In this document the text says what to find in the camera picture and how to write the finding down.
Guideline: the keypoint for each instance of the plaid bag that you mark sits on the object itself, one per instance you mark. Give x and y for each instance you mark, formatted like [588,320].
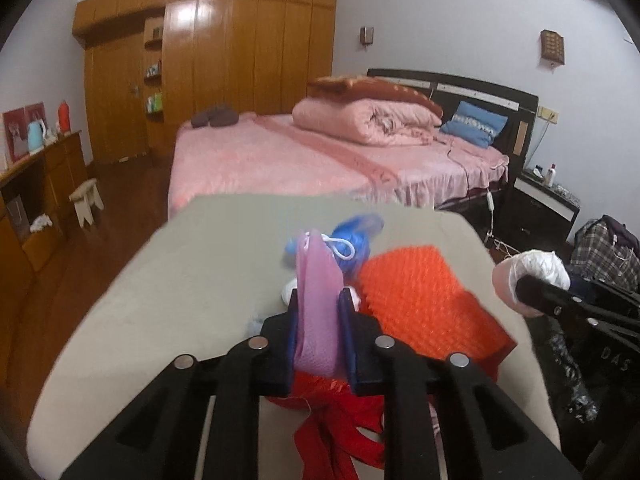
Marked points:
[605,250]

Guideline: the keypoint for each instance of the white lotion bottle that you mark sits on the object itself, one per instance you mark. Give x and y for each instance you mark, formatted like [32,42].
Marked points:
[550,176]

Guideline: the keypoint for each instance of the red picture frame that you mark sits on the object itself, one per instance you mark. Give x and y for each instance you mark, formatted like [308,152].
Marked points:
[15,123]

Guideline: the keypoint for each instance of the wooden sideboard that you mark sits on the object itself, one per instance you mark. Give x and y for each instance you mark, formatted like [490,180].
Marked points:
[35,215]

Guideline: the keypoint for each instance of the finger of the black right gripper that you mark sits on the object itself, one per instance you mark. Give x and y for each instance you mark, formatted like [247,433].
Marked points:
[586,304]

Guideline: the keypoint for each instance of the folded pink quilt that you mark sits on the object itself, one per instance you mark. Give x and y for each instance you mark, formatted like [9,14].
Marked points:
[368,122]

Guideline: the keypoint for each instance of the black white nightstand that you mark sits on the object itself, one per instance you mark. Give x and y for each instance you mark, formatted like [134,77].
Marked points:
[534,216]

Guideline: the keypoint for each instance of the blue plastic bag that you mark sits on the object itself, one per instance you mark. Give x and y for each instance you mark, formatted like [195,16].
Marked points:
[339,254]

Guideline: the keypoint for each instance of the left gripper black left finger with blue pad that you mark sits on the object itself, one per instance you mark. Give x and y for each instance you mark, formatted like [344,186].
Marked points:
[197,419]

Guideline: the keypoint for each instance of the orange spiky mat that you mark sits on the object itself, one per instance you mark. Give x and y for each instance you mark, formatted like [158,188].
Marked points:
[417,298]

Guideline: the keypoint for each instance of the red thermos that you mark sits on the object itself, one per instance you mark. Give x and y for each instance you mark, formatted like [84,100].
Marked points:
[64,118]

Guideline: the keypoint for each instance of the pink mesh cloth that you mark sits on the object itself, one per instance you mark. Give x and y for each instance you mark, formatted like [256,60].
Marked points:
[319,284]

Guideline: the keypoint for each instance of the wooden wardrobe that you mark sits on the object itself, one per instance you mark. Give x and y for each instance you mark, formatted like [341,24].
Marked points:
[151,64]

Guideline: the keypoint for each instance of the blue pillow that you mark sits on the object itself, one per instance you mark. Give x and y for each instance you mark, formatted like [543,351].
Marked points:
[474,125]

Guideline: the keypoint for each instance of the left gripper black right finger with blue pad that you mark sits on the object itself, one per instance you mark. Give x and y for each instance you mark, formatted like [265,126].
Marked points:
[442,419]

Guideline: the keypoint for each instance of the white diaper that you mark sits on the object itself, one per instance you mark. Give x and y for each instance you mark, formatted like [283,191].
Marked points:
[546,266]

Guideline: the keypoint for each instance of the black headboard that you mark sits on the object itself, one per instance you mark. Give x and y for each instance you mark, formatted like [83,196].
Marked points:
[449,90]

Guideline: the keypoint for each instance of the red cloth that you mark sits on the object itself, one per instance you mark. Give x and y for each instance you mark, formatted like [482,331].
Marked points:
[340,429]

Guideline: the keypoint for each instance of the pink covered bed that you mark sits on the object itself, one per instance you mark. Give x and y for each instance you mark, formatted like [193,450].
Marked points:
[269,155]

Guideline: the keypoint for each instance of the light blue kettle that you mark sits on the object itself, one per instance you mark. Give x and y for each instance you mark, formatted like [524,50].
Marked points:
[36,130]

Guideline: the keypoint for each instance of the dark red pillow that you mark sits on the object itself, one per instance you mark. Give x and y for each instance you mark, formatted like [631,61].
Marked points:
[346,89]

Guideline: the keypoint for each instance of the small wooden stool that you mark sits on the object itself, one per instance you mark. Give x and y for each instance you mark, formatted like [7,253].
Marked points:
[84,198]

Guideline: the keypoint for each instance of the brown wall lamp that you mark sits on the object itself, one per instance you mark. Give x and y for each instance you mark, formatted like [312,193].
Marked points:
[552,47]

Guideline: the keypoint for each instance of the beige wall socket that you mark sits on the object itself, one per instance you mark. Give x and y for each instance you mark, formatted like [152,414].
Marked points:
[547,114]

